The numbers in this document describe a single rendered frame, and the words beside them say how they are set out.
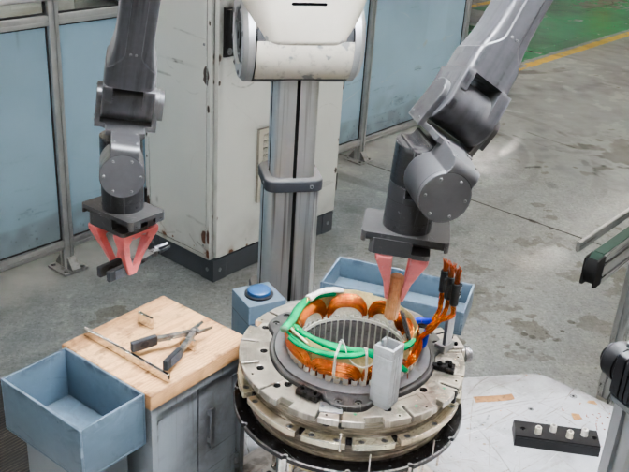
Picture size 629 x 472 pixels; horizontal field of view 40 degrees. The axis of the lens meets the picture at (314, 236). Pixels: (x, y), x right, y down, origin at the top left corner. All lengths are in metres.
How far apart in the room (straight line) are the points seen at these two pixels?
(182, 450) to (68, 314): 2.21
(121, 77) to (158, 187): 2.64
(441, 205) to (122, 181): 0.42
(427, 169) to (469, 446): 0.81
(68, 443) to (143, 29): 0.53
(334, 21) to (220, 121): 1.95
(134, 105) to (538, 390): 1.02
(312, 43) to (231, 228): 2.21
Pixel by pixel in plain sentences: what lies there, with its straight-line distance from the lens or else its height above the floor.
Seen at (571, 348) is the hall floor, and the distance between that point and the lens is 3.51.
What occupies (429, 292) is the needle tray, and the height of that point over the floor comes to 1.03.
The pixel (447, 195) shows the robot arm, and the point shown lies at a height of 1.43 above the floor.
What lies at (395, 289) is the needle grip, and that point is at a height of 1.27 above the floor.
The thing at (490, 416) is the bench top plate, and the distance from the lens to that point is 1.70.
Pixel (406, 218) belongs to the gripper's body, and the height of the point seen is 1.37.
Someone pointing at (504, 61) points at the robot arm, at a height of 1.55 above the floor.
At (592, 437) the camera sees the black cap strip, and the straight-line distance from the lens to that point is 1.68.
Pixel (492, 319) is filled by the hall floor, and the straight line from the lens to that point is 3.59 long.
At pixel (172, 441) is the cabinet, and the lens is 1.29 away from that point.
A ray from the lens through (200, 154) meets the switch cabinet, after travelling 3.48.
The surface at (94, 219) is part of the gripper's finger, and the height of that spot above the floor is 1.26.
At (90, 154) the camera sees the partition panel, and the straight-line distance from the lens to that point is 3.71.
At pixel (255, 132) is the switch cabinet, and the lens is 3.56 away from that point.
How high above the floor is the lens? 1.77
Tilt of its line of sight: 25 degrees down
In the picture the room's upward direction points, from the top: 4 degrees clockwise
